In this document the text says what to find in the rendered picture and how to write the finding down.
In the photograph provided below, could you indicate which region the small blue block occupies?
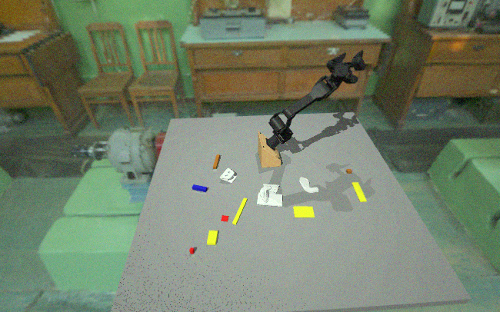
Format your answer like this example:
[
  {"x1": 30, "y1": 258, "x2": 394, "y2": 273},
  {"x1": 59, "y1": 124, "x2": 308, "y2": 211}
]
[{"x1": 192, "y1": 184, "x2": 208, "y2": 192}]

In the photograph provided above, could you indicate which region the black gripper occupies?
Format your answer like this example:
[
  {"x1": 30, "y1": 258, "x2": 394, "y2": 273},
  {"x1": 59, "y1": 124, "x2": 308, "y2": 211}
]
[{"x1": 326, "y1": 50, "x2": 366, "y2": 73}]

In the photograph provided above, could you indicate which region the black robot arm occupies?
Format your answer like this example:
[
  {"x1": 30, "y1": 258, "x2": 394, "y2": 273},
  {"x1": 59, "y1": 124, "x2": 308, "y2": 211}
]
[{"x1": 266, "y1": 65, "x2": 358, "y2": 151}]

